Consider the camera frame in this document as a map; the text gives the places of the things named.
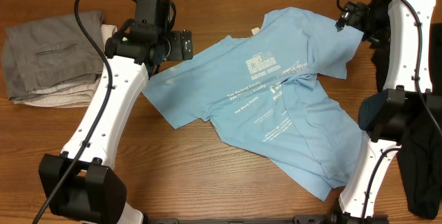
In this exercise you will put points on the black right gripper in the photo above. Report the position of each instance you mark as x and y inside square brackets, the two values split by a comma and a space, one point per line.
[356, 14]

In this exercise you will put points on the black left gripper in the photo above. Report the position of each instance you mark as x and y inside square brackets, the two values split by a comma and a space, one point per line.
[177, 52]

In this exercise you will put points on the light blue printed t-shirt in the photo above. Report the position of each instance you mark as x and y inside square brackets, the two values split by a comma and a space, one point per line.
[261, 93]

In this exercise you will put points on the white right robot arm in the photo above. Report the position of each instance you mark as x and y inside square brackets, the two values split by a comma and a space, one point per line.
[404, 26]

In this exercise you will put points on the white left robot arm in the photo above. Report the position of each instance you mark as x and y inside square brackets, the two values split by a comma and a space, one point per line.
[80, 183]

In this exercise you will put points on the folded beige garment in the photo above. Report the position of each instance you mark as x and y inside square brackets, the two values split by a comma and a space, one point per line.
[65, 96]

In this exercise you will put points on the folded grey trousers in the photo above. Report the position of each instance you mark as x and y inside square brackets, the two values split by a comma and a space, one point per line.
[42, 54]

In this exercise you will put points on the black garment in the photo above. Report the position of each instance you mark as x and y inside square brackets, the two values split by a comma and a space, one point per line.
[419, 160]

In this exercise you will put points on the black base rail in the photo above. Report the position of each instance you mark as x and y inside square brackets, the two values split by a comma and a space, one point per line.
[238, 221]

